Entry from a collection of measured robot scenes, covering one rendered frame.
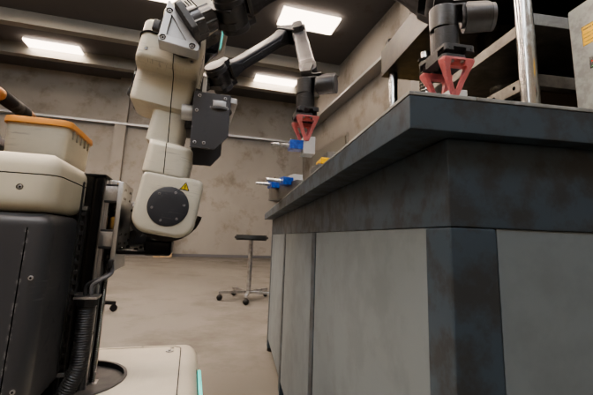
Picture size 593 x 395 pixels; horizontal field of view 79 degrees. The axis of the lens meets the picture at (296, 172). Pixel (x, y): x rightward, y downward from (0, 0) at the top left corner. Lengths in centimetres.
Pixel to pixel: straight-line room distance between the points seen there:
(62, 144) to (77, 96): 1134
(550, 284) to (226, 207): 1106
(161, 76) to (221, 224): 1031
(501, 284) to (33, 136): 102
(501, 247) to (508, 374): 12
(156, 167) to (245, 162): 1063
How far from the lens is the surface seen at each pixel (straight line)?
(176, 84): 112
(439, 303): 41
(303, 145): 109
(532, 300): 44
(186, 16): 99
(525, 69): 156
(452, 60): 80
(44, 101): 1258
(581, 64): 158
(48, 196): 90
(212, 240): 1132
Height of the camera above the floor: 66
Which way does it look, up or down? 10 degrees up
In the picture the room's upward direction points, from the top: 2 degrees clockwise
